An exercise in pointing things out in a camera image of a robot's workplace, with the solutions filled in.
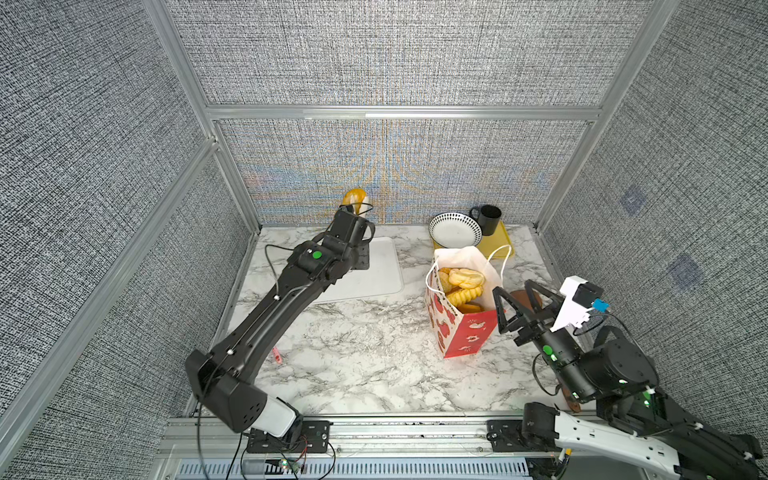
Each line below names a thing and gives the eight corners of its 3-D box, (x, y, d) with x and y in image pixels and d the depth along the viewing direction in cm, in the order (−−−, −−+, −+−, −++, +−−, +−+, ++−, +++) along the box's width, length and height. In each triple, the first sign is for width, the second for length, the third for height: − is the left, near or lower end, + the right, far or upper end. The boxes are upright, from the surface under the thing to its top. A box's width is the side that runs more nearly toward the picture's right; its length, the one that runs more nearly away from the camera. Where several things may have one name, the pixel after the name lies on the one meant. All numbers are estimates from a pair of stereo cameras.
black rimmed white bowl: (439, 253, 114) (441, 246, 111) (425, 224, 124) (426, 217, 121) (484, 243, 117) (487, 236, 114) (466, 216, 127) (468, 209, 124)
